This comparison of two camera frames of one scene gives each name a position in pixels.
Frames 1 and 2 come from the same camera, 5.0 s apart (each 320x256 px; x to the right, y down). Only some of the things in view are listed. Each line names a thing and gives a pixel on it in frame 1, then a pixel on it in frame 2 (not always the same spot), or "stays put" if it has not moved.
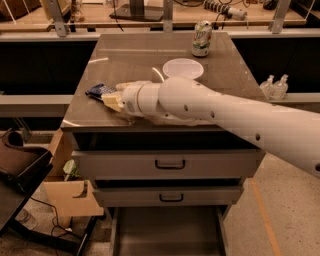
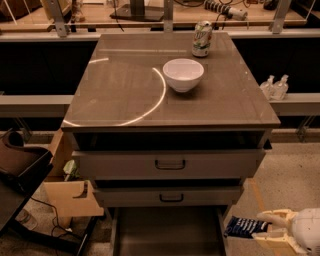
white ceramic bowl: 183,68 stays put
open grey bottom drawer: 169,231 stays put
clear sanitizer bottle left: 267,86 stays put
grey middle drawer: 169,196 stays put
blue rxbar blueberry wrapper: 98,90 -> 241,227
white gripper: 130,98 -> 308,229
